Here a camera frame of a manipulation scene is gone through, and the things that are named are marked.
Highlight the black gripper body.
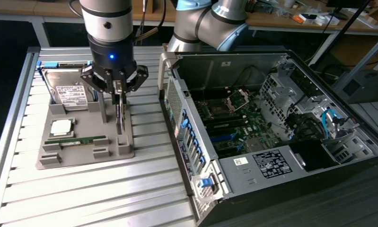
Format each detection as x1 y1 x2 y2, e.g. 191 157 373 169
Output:
87 35 138 74

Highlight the green graphics card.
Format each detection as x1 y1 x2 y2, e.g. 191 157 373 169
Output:
113 80 130 136

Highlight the hard disk in blue carrier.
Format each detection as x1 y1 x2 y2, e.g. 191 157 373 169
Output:
36 61 97 112

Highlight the grey parts rack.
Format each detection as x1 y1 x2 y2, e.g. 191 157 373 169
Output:
35 78 137 170

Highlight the black open PC case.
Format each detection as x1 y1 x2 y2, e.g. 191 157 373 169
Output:
157 48 378 227

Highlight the silver CPU chip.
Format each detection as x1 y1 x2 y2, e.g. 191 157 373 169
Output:
48 119 75 138

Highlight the green RAM stick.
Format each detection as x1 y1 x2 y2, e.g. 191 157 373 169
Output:
46 135 109 146

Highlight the CPU socket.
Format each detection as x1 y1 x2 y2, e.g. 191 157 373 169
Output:
205 100 231 119

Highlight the wooden desk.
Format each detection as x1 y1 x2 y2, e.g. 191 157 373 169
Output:
0 0 378 36

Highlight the metal socket cover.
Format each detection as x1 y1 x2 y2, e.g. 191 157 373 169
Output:
225 88 253 111

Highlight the black RAM stick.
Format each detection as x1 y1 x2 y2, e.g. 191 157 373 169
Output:
206 119 250 133

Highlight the blue expansion slot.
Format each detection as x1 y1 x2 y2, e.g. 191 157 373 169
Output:
211 133 238 143

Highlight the green motherboard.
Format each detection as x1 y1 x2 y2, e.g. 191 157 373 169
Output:
194 91 290 159

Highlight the metal disk bay cage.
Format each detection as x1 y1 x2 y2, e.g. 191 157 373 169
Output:
260 71 309 126

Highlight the grey chipset heatsink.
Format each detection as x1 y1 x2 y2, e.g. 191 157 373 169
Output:
243 138 266 154

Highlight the grey power supply unit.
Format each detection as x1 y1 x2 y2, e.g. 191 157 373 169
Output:
218 147 308 195

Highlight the orange box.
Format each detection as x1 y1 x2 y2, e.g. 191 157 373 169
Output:
292 13 318 25

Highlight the black plastic shroud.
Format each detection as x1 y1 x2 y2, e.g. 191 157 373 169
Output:
289 140 338 173

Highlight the white box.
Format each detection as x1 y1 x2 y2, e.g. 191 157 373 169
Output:
314 14 341 27

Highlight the black computer monitor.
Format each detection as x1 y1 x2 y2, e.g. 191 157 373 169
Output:
326 0 372 20

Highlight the black slanted pole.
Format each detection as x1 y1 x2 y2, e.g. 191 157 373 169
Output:
308 0 376 66

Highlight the grey equipment cabinet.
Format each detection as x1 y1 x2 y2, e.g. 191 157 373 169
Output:
332 39 378 105

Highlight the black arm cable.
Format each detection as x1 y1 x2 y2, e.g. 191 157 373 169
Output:
134 0 169 47

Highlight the blue disk wire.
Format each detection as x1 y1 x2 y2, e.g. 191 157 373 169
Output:
321 107 344 140

